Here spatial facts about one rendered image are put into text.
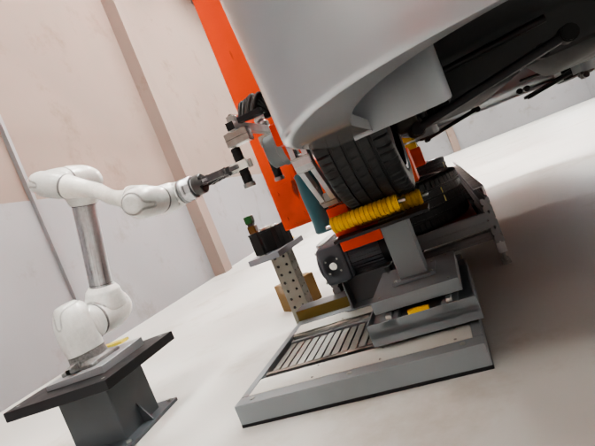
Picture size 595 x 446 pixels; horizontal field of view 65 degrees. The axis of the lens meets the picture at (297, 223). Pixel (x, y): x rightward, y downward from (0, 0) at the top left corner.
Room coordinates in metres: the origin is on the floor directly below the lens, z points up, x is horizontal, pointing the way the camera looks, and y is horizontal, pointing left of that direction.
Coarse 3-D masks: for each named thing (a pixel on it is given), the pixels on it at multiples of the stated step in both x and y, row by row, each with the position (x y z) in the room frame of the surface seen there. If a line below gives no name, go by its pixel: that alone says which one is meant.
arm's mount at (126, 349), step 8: (120, 344) 2.11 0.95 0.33; (128, 344) 2.01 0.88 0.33; (136, 344) 2.03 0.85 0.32; (120, 352) 1.92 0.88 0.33; (128, 352) 1.97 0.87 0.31; (104, 360) 1.88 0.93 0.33; (112, 360) 1.87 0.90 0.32; (120, 360) 1.91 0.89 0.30; (88, 368) 1.87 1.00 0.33; (96, 368) 1.81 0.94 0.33; (104, 368) 1.81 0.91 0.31; (72, 376) 1.85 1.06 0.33; (80, 376) 1.83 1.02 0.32; (88, 376) 1.82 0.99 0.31; (56, 384) 1.86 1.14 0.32; (64, 384) 1.85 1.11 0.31
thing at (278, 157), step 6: (264, 138) 1.78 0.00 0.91; (270, 138) 1.76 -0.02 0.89; (264, 144) 1.76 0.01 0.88; (270, 144) 1.75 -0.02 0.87; (264, 150) 1.75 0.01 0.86; (270, 150) 1.74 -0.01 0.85; (276, 150) 1.74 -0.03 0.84; (282, 150) 1.73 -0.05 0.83; (300, 150) 1.72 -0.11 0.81; (270, 156) 1.75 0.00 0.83; (276, 156) 1.75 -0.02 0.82; (282, 156) 1.74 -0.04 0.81; (288, 156) 1.74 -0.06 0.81; (270, 162) 1.76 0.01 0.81; (276, 162) 1.76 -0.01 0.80; (282, 162) 1.77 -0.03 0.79; (288, 162) 1.76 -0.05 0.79
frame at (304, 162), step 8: (288, 152) 1.51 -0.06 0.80; (296, 152) 1.53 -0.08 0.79; (304, 152) 1.50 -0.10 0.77; (296, 160) 1.51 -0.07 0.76; (304, 160) 1.50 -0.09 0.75; (312, 160) 1.50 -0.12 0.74; (296, 168) 1.51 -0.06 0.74; (304, 168) 1.51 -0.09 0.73; (312, 168) 1.51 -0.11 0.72; (320, 168) 1.57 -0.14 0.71; (304, 176) 1.54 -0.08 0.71; (320, 176) 1.54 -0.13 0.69; (312, 184) 1.57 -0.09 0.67; (328, 184) 1.60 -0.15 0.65; (312, 192) 1.60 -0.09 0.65; (320, 192) 1.62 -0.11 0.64; (328, 192) 1.60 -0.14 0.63; (320, 200) 1.63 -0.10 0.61; (328, 200) 1.63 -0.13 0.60; (336, 200) 1.63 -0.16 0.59
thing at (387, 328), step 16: (464, 272) 1.77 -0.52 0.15; (464, 288) 1.58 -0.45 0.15; (416, 304) 1.61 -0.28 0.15; (432, 304) 1.55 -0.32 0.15; (448, 304) 1.44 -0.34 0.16; (464, 304) 1.42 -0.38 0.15; (368, 320) 1.58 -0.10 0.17; (384, 320) 1.51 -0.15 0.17; (400, 320) 1.49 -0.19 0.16; (416, 320) 1.47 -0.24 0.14; (432, 320) 1.46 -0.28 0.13; (448, 320) 1.44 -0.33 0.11; (464, 320) 1.43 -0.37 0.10; (384, 336) 1.51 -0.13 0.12; (400, 336) 1.49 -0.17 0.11
